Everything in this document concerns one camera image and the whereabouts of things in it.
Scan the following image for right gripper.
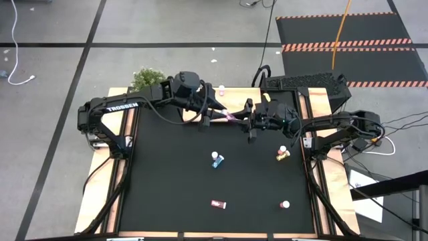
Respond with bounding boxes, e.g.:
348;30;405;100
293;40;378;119
233;98;292;145

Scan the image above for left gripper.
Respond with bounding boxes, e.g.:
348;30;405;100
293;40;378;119
195;83;229;132

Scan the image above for light wooden board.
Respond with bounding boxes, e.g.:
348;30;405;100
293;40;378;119
180;87;263;123

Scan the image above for potted green plant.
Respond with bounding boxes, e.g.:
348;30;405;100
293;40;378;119
129;66;168;93

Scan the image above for black orange-striped floor mat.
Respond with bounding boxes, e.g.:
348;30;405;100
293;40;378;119
275;11;428;88

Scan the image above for white paper sheet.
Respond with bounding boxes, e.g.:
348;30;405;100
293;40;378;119
347;168;385;224

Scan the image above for black beam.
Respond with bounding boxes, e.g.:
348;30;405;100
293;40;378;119
349;169;428;202

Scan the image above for black cable loop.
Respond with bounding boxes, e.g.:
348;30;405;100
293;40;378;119
251;64;272;88

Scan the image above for black hanging cable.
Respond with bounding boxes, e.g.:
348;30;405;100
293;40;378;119
239;0;278;68

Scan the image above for yellow hanging cable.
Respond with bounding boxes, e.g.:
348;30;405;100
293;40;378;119
330;0;352;70

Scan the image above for white floor cable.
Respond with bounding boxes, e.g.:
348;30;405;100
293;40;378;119
6;0;36;86

